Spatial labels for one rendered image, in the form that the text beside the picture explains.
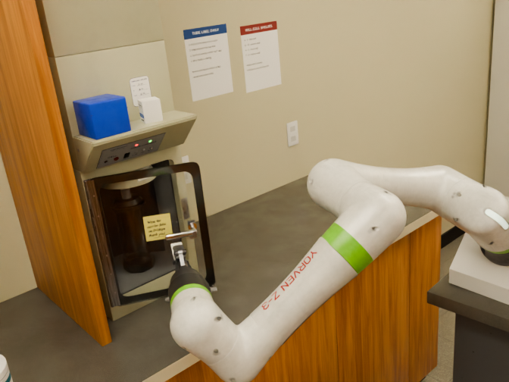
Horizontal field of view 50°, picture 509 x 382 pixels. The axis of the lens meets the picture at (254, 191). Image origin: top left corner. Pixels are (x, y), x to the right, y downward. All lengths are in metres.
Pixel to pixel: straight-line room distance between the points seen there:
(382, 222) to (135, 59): 0.81
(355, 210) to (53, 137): 0.72
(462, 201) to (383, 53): 1.68
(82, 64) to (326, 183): 0.69
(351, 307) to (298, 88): 1.08
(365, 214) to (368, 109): 1.88
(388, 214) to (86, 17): 0.89
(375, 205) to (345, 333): 0.95
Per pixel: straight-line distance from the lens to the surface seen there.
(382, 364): 2.35
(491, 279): 1.68
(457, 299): 1.68
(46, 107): 1.36
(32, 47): 1.34
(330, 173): 1.26
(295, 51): 2.55
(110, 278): 1.62
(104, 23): 1.51
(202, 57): 2.21
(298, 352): 1.87
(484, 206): 1.48
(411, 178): 1.46
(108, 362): 1.54
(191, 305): 1.10
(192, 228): 1.55
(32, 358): 1.66
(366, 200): 1.17
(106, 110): 1.40
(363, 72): 2.93
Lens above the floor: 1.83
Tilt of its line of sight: 21 degrees down
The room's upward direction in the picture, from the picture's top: 6 degrees counter-clockwise
